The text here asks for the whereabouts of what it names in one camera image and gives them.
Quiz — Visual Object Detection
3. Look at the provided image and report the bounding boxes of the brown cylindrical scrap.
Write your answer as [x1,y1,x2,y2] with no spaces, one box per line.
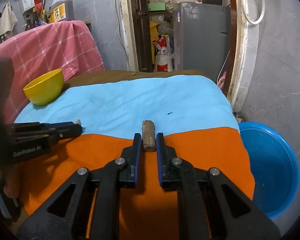
[141,120,156,152]

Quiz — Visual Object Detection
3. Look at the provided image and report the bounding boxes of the yellow plastic bowl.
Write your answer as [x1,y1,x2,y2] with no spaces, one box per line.
[23,69,64,106]

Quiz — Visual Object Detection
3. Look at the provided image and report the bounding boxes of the blue plastic basin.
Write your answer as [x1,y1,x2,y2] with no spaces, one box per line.
[239,122,300,219]

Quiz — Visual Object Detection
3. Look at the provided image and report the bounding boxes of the pink plaid cloth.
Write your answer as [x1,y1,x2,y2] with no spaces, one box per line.
[0,21,105,123]

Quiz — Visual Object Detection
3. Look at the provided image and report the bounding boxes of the striped blue orange brown cloth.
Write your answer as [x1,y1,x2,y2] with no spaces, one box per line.
[5,69,256,240]

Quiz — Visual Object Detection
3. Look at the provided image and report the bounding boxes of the dark sauce bottles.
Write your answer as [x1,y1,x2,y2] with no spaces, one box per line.
[24,7,47,31]

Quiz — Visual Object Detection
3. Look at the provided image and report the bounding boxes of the white hanging towel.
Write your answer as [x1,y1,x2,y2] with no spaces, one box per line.
[0,1,18,39]

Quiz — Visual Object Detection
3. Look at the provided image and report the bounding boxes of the large oil jug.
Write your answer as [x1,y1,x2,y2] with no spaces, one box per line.
[50,0,75,23]

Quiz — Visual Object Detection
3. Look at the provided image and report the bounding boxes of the red white sack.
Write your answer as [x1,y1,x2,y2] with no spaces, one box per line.
[154,34,173,72]

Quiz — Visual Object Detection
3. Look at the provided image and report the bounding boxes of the dark wooden door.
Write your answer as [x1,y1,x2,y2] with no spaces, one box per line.
[131,0,153,73]

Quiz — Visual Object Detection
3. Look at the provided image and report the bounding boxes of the green box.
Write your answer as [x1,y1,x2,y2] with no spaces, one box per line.
[148,2,166,11]

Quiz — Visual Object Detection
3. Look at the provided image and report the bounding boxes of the grey refrigerator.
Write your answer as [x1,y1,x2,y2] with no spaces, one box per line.
[173,2,230,82]

